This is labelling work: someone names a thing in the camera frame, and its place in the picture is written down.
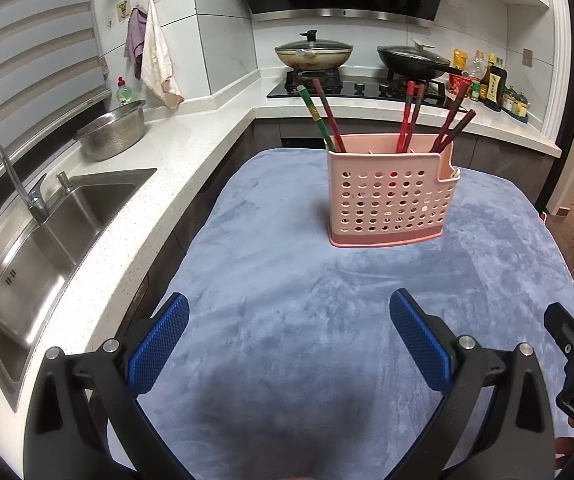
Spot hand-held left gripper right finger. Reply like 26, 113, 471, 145
389, 288, 558, 480

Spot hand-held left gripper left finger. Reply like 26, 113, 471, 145
22, 292, 204, 480

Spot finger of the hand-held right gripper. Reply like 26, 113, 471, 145
543, 302, 574, 357

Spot pink perforated utensil basket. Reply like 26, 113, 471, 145
326, 132, 462, 249

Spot dark red chopstick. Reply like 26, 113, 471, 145
430, 85, 470, 154
437, 109, 478, 154
404, 83, 426, 154
312, 78, 348, 154

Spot bright red chopstick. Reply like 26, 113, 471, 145
395, 81, 416, 154

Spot green chopstick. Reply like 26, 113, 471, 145
296, 85, 340, 154

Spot blue fleece blanket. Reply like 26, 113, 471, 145
104, 147, 574, 480

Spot steel sink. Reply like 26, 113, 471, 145
0, 167, 158, 397

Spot steel colander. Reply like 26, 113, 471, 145
73, 99, 148, 163

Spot spice jar rack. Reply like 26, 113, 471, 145
501, 87, 530, 123

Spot chrome faucet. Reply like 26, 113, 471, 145
0, 133, 50, 227

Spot dark soy sauce bottle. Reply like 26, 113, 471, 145
482, 57, 508, 111

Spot green dish soap bottle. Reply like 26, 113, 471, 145
116, 76, 138, 107

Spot black gas stove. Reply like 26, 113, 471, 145
266, 70, 448, 107

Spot clear oil bottle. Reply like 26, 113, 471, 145
468, 50, 488, 85

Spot black frying pan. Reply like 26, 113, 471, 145
377, 52, 470, 82

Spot white towel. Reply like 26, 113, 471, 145
140, 0, 186, 111

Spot glass frying pan lid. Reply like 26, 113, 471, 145
377, 38, 450, 64

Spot wok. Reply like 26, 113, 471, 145
274, 47, 354, 72

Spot purple cloth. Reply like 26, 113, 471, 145
124, 6, 149, 80

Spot glass wok lid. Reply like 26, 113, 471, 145
275, 30, 354, 57

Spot window blind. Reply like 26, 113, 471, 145
0, 0, 112, 138

